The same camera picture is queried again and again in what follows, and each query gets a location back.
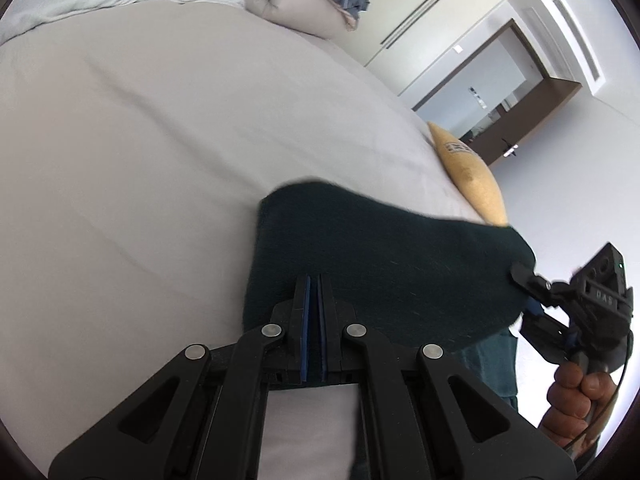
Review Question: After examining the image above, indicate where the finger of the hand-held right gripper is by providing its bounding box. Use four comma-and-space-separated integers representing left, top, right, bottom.
510, 262, 571, 307
520, 299, 577, 362

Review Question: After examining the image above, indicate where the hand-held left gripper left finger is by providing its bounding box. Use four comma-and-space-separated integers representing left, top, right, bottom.
48, 275, 314, 480

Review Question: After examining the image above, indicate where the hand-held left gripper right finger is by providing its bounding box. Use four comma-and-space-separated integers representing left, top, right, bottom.
314, 276, 578, 480

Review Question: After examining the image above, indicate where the dark green cloth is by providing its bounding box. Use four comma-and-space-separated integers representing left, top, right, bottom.
241, 181, 537, 356

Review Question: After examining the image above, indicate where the person's right hand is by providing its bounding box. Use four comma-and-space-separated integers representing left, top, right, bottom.
542, 360, 619, 448

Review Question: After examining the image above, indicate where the person's dark teal clothing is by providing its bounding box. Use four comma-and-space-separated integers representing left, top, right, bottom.
459, 326, 519, 409

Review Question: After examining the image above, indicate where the yellow pillow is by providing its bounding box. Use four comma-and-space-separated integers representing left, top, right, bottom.
427, 121, 509, 226

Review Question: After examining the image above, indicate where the brown door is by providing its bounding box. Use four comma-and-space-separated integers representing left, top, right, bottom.
410, 19, 583, 167

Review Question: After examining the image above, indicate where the ceiling air vent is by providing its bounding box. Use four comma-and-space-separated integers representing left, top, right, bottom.
551, 0, 601, 79

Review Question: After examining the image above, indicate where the bed with grey sheet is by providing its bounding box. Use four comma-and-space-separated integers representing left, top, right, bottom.
0, 0, 501, 480

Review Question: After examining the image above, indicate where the cream wardrobe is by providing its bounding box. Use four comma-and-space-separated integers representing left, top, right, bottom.
345, 0, 526, 97

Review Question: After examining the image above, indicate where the black cable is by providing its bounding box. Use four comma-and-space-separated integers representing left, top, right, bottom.
562, 329, 634, 452

